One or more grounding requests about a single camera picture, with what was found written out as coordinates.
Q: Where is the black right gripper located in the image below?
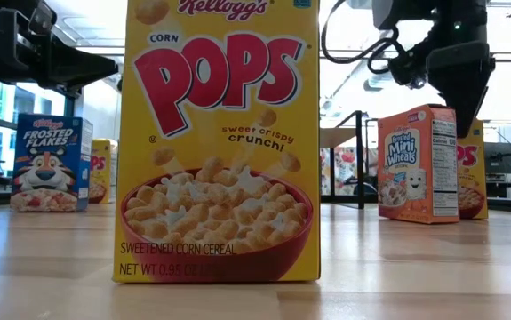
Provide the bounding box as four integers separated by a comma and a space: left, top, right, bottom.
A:
423, 42, 498, 140

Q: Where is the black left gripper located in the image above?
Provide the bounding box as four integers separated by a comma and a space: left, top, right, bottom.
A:
0, 34, 120, 100

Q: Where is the yellow Corn Pops cereal box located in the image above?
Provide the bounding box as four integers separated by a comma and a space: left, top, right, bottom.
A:
111, 0, 323, 284
456, 117, 490, 221
88, 138, 114, 205

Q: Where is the orange Frosted Mini Wheats box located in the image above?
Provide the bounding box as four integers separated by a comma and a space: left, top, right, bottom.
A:
377, 103, 460, 226

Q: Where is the blue Frosted Flakes cereal box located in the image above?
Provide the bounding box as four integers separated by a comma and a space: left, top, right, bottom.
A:
9, 113, 94, 213

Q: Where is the wooden shelf with black legs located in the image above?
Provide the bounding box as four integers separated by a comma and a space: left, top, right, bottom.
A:
320, 109, 366, 210

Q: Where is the black computer monitor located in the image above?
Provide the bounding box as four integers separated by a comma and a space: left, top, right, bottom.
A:
483, 141, 511, 175

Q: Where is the colourful printed banner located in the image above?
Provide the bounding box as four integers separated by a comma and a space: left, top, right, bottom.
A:
320, 147, 379, 196

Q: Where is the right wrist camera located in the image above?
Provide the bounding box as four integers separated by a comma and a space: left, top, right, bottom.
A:
387, 47, 432, 90

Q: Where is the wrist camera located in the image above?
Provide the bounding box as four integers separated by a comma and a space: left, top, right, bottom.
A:
0, 0, 59, 44
387, 47, 432, 90

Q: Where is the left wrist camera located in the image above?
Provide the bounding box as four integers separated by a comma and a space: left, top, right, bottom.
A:
0, 0, 59, 44

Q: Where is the silver ceiling air duct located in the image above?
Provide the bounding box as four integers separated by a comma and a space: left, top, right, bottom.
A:
363, 73, 398, 92

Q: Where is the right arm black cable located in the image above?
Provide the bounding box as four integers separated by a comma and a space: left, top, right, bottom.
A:
320, 0, 401, 76

